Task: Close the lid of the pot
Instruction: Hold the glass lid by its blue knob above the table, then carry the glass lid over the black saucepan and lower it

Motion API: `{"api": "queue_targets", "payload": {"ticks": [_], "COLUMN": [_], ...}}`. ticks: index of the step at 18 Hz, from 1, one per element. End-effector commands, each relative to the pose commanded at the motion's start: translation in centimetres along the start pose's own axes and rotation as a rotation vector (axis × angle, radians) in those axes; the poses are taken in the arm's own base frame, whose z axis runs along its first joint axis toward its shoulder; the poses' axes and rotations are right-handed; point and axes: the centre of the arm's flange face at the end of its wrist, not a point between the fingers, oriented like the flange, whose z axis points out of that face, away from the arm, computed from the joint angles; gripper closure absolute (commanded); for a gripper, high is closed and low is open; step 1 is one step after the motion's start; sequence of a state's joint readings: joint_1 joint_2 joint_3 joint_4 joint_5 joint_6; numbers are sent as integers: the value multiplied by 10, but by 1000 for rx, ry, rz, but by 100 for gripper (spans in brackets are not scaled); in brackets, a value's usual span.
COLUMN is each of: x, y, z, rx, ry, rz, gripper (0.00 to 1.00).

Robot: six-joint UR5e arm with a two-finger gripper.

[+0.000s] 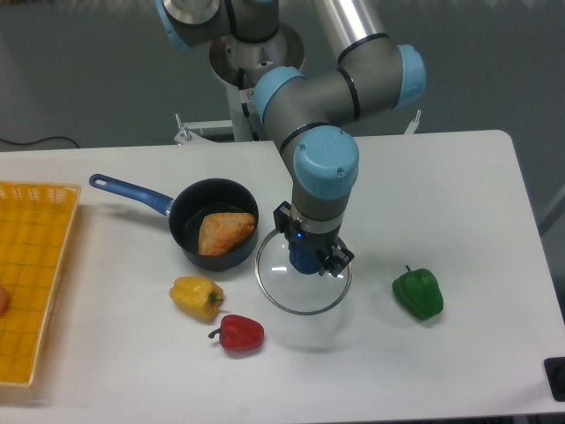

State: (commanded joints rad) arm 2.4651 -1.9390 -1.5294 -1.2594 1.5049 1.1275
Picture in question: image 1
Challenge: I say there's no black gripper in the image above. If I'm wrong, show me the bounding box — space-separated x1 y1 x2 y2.
273 201 355 277

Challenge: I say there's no glass pot lid blue knob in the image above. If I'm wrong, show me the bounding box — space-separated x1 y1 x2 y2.
254 230 353 316

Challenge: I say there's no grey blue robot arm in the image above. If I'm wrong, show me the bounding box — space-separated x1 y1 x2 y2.
155 1 426 276

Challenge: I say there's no triangular toasted bread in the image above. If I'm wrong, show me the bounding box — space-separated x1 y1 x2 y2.
198 212 256 256

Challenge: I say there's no green bell pepper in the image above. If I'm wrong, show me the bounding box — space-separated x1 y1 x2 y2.
392 265 444 321

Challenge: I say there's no red bell pepper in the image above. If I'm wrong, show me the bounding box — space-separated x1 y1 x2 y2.
208 314 265 352

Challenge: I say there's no yellow bell pepper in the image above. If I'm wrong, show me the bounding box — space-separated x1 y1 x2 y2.
169 276 224 322

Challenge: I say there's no black object at table edge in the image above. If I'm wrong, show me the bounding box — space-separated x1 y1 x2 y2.
544 357 565 402

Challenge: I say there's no yellow woven basket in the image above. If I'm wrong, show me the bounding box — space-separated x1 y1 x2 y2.
1 181 81 387

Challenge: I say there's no dark pot with blue handle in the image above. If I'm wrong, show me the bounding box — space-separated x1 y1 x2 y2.
89 174 259 271

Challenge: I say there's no white metal frame base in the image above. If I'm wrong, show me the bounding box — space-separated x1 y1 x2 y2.
172 109 424 145

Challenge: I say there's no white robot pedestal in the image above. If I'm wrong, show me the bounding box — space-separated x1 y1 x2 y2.
209 23 305 141

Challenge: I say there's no black cable on floor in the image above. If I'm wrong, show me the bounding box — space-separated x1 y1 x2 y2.
0 136 81 149

